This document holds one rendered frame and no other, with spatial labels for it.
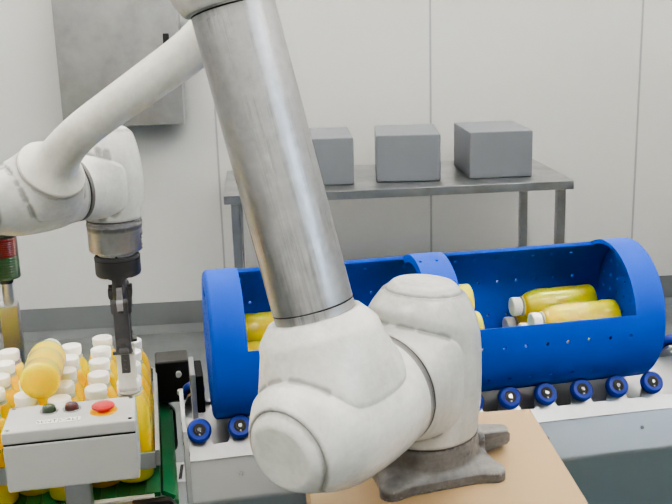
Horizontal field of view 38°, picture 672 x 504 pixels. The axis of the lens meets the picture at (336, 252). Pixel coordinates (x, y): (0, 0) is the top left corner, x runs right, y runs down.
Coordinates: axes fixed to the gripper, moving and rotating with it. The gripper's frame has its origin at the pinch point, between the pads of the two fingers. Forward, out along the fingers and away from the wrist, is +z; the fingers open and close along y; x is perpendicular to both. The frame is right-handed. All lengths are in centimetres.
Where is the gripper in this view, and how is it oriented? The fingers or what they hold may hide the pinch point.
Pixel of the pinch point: (126, 367)
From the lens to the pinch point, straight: 170.0
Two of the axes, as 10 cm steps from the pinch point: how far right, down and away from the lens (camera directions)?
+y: -1.9, -2.4, 9.5
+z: 0.3, 9.7, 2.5
